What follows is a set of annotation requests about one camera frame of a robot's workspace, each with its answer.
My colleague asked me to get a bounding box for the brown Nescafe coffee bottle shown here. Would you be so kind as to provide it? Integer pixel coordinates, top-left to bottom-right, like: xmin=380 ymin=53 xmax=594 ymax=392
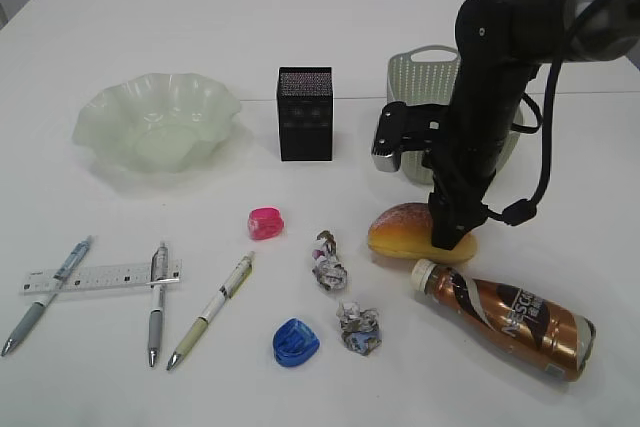
xmin=410 ymin=259 xmax=596 ymax=382

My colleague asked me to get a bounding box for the clear plastic ruler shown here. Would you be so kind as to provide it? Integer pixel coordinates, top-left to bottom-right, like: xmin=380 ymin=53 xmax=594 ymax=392
xmin=19 ymin=260 xmax=182 ymax=295

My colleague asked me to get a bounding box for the pale green wavy glass plate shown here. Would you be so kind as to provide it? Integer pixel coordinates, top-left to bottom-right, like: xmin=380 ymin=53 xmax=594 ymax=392
xmin=72 ymin=73 xmax=241 ymax=173

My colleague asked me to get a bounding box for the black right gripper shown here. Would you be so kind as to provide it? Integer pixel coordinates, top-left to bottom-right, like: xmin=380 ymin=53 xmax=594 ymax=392
xmin=422 ymin=144 xmax=498 ymax=250

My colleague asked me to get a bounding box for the light blue click pen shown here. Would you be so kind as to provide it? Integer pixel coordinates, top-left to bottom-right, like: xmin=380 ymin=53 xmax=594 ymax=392
xmin=1 ymin=235 xmax=93 ymax=357

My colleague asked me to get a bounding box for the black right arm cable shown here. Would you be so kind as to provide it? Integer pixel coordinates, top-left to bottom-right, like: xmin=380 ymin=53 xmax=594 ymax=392
xmin=495 ymin=0 xmax=640 ymax=227

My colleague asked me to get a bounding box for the long paper piece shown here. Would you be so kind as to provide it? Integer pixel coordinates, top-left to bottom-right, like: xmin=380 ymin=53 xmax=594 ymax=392
xmin=312 ymin=230 xmax=348 ymax=291

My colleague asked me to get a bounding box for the round paper ball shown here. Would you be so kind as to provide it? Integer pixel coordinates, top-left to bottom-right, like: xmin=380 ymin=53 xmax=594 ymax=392
xmin=336 ymin=302 xmax=381 ymax=356

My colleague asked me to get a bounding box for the black mesh pen holder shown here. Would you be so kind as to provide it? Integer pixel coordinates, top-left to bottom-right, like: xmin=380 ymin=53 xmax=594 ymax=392
xmin=276 ymin=66 xmax=333 ymax=162

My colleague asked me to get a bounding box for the pink correction tape dispenser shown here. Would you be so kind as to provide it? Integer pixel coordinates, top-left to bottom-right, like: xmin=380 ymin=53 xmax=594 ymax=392
xmin=247 ymin=207 xmax=284 ymax=240

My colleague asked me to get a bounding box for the grey click pen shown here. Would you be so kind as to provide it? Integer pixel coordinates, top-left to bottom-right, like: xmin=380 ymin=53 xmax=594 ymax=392
xmin=147 ymin=242 xmax=169 ymax=368

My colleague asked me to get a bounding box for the bread roll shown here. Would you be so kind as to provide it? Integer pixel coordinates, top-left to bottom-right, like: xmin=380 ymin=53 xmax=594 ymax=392
xmin=367 ymin=202 xmax=478 ymax=264

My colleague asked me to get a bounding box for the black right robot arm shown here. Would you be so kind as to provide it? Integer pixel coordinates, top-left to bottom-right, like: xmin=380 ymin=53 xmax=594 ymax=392
xmin=428 ymin=0 xmax=639 ymax=250

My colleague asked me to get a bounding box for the pale green plastic basket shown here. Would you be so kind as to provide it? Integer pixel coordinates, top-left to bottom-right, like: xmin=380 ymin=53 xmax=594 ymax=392
xmin=386 ymin=45 xmax=520 ymax=185

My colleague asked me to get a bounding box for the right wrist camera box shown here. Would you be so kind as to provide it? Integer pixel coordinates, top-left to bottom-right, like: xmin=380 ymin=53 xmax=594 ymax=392
xmin=371 ymin=101 xmax=448 ymax=173

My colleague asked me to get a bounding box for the beige click pen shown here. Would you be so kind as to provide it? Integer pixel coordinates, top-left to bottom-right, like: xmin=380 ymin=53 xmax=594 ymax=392
xmin=166 ymin=251 xmax=255 ymax=372

